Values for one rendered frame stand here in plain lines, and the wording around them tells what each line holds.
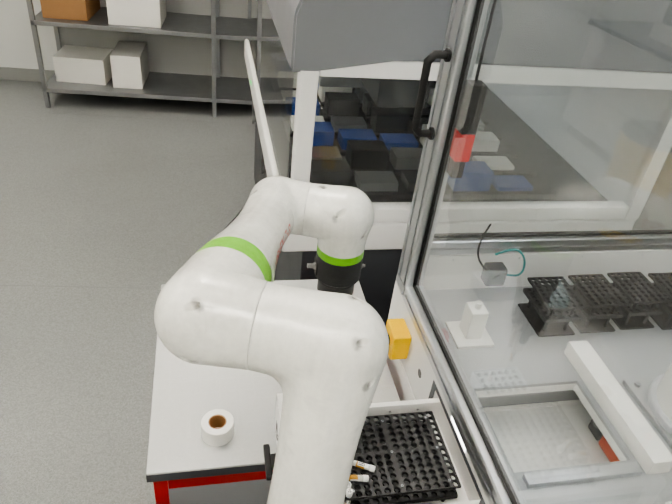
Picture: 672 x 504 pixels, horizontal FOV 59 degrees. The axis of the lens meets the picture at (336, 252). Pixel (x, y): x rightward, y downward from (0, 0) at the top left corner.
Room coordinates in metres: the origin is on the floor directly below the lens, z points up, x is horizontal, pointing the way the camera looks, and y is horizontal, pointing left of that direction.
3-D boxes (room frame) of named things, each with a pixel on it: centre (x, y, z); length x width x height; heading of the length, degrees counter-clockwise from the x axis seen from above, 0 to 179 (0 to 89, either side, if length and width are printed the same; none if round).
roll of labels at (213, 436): (0.83, 0.21, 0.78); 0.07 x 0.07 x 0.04
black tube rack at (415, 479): (0.73, -0.16, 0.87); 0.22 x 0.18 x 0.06; 105
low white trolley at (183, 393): (1.08, 0.12, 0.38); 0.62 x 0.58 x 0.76; 15
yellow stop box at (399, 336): (1.08, -0.17, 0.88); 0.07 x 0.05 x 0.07; 15
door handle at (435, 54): (1.18, -0.15, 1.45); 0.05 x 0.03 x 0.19; 105
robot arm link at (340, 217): (0.96, 0.00, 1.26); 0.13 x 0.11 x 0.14; 86
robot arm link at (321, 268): (0.96, 0.00, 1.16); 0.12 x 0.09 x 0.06; 103
